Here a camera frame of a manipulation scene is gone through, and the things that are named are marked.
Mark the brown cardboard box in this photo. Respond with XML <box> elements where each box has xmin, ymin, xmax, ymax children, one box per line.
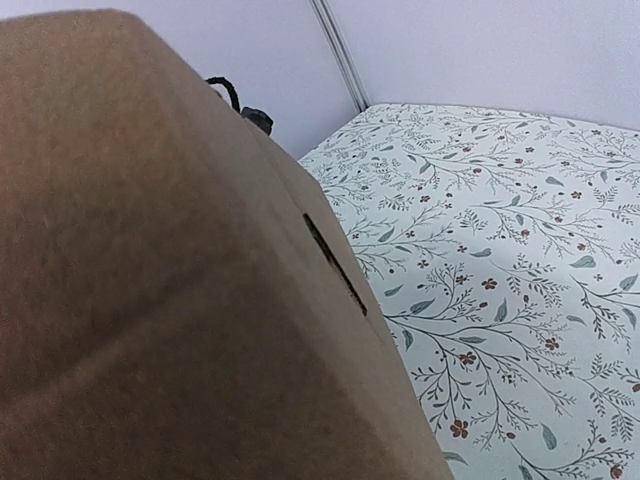
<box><xmin>1</xmin><ymin>10</ymin><xmax>451</xmax><ymax>479</ymax></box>

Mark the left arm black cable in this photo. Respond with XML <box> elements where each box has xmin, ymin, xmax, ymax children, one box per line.
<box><xmin>204</xmin><ymin>76</ymin><xmax>241</xmax><ymax>110</ymax></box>

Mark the floral patterned table mat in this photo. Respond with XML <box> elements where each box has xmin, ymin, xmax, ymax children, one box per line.
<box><xmin>301</xmin><ymin>104</ymin><xmax>639</xmax><ymax>479</ymax></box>

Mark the left aluminium frame post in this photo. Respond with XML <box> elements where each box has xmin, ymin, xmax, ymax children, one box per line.
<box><xmin>309</xmin><ymin>0</ymin><xmax>370</xmax><ymax>113</ymax></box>

